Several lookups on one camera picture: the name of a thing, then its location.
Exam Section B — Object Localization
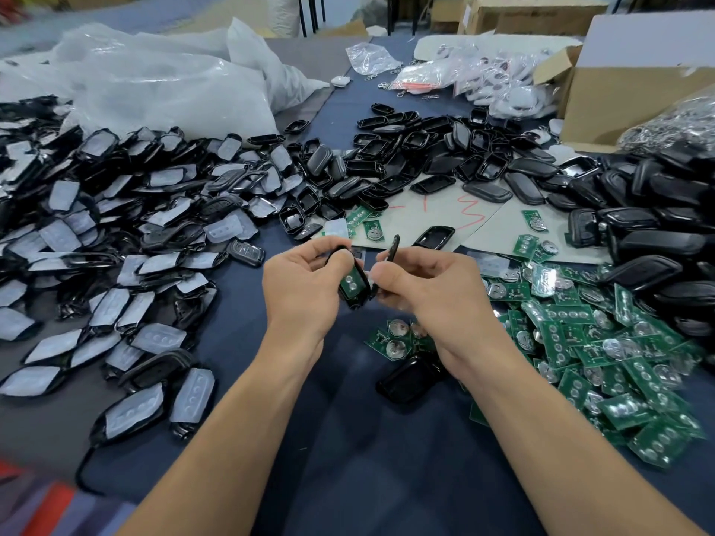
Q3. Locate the person's right hand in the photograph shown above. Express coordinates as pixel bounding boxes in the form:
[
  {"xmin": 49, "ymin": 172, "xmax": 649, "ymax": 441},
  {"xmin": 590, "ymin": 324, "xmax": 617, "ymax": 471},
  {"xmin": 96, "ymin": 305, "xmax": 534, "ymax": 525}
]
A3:
[{"xmin": 371, "ymin": 245, "xmax": 527, "ymax": 380}]

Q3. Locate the person's left hand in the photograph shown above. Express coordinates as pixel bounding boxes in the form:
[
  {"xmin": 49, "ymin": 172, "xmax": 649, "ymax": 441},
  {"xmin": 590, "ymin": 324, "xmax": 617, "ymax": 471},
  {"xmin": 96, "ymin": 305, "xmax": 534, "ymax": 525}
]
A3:
[{"xmin": 262, "ymin": 237, "xmax": 370, "ymax": 369}]

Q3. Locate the small green circuit board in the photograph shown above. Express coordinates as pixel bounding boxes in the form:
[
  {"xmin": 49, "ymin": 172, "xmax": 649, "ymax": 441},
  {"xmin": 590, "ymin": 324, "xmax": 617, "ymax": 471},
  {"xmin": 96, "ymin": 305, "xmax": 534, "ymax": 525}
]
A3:
[{"xmin": 340, "ymin": 269, "xmax": 370, "ymax": 304}]

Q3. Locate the small glossy black shell cover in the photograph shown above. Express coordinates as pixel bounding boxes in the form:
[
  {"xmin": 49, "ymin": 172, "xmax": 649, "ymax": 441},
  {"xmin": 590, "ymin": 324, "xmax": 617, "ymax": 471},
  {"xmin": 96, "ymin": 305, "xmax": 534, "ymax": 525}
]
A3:
[{"xmin": 412, "ymin": 225, "xmax": 457, "ymax": 251}]

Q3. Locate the lone glossy black shell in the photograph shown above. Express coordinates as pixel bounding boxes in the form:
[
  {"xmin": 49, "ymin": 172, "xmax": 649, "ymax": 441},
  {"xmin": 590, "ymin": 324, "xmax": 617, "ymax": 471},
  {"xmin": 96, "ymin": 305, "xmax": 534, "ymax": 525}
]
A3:
[{"xmin": 374, "ymin": 351, "xmax": 448, "ymax": 409}]

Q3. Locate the pile of black shell halves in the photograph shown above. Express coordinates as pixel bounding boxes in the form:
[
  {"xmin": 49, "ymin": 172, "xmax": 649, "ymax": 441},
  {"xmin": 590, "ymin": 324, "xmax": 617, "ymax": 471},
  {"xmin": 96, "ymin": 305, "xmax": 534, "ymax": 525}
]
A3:
[{"xmin": 273, "ymin": 102, "xmax": 605, "ymax": 241}]

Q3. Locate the pile of green circuit boards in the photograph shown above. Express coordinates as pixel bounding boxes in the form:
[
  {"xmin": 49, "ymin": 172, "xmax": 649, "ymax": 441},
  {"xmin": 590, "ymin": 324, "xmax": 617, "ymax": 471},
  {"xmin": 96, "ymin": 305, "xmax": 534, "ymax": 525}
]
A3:
[{"xmin": 340, "ymin": 206, "xmax": 708, "ymax": 470}]

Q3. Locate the pile of shells with pads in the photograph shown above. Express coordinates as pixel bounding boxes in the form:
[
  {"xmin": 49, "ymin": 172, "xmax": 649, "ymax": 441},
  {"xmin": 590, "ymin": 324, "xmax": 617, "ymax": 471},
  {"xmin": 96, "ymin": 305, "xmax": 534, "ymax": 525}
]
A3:
[{"xmin": 0, "ymin": 95, "xmax": 325, "ymax": 447}]

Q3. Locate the pile of assembled black fobs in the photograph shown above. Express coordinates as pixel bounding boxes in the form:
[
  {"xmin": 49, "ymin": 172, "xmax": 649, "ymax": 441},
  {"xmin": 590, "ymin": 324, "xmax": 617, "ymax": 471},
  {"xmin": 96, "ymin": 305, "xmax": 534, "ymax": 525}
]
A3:
[{"xmin": 559, "ymin": 139, "xmax": 715, "ymax": 369}]

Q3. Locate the person's left forearm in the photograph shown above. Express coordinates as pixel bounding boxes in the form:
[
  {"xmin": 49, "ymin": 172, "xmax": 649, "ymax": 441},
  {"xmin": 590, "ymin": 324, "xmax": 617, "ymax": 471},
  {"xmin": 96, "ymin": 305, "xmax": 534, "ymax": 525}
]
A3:
[{"xmin": 117, "ymin": 351, "xmax": 314, "ymax": 536}]

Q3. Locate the person's right forearm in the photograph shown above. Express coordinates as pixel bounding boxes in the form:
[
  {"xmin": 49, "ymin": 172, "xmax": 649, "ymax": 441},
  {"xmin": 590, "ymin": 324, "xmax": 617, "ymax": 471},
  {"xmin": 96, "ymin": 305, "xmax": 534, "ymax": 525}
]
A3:
[{"xmin": 469, "ymin": 351, "xmax": 705, "ymax": 536}]

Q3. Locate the heap of clear parts bags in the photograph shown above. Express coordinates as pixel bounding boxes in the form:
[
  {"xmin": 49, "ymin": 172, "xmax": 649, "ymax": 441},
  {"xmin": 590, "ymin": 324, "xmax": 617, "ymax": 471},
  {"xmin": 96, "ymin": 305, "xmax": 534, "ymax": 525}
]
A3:
[{"xmin": 456, "ymin": 44, "xmax": 556, "ymax": 121}]

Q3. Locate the clear bag with red label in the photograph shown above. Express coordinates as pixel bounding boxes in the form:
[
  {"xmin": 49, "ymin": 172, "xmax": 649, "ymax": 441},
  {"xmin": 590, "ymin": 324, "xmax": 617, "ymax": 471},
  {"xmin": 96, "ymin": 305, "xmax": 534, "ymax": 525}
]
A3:
[{"xmin": 389, "ymin": 57, "xmax": 462, "ymax": 94}]

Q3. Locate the small crumpled clear plastic bag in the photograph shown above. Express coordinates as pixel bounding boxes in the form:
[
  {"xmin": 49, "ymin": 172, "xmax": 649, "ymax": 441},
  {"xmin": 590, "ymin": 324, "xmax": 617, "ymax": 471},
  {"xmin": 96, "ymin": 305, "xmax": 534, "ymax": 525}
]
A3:
[{"xmin": 345, "ymin": 42, "xmax": 404, "ymax": 79}]

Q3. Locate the large white plastic bag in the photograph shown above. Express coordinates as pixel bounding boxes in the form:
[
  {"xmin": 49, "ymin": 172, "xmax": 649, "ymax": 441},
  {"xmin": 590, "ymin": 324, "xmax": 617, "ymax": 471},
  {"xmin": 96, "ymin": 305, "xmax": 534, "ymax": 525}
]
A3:
[{"xmin": 0, "ymin": 16, "xmax": 331, "ymax": 138}]

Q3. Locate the large open cardboard box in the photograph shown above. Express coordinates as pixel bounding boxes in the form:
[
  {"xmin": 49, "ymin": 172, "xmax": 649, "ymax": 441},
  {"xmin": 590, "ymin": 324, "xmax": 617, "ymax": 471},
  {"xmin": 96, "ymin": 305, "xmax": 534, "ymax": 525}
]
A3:
[{"xmin": 534, "ymin": 10, "xmax": 715, "ymax": 152}]

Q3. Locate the white sack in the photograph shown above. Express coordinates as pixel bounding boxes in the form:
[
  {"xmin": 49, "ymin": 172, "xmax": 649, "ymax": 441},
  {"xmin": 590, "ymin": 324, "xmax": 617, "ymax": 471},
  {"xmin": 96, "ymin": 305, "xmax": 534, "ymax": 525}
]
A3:
[{"xmin": 266, "ymin": 0, "xmax": 301, "ymax": 38}]

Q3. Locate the clear bag of metal parts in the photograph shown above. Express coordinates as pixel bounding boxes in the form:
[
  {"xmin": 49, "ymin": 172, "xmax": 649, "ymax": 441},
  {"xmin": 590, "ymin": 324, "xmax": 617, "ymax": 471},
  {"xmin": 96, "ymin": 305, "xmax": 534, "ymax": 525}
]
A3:
[{"xmin": 617, "ymin": 89, "xmax": 715, "ymax": 161}]

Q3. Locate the brown cardboard box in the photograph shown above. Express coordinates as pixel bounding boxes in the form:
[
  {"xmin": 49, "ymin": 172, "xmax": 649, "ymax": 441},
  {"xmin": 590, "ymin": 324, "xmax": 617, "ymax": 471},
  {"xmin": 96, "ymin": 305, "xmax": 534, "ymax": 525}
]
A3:
[{"xmin": 458, "ymin": 0, "xmax": 610, "ymax": 38}]

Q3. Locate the red blue striped bag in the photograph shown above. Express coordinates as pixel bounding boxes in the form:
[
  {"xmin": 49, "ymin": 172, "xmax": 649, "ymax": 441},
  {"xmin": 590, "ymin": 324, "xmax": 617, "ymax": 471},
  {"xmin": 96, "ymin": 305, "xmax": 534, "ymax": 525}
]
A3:
[{"xmin": 0, "ymin": 461, "xmax": 141, "ymax": 536}]

